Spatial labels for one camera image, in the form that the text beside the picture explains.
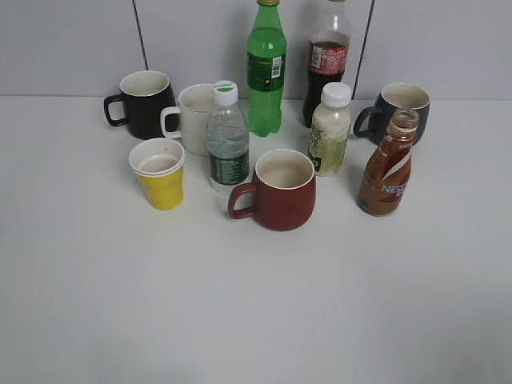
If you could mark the red ceramic mug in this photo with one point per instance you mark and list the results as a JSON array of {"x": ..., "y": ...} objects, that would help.
[{"x": 282, "y": 193}]

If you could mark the white ceramic mug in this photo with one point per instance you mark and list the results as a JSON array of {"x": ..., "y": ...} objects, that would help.
[{"x": 194, "y": 106}]

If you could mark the brown Nescafe coffee bottle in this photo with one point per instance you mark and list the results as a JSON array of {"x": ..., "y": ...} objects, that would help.
[{"x": 389, "y": 168}]

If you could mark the dark blue ceramic mug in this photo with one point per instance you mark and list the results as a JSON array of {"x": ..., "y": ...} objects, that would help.
[{"x": 372, "y": 122}]

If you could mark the black ceramic mug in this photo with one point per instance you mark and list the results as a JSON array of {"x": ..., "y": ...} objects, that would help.
[{"x": 143, "y": 94}]

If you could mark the green soda bottle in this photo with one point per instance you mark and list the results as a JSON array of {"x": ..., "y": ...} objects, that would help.
[{"x": 266, "y": 66}]

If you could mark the clear water bottle green label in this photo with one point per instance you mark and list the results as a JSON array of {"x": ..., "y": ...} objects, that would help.
[{"x": 227, "y": 139}]

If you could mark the white cap juice bottle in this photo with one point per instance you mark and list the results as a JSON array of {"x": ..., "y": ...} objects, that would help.
[{"x": 331, "y": 122}]

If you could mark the yellow paper cup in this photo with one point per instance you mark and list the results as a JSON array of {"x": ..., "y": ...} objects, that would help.
[{"x": 159, "y": 166}]

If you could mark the cola bottle red label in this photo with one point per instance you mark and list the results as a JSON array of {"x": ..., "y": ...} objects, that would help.
[{"x": 328, "y": 52}]

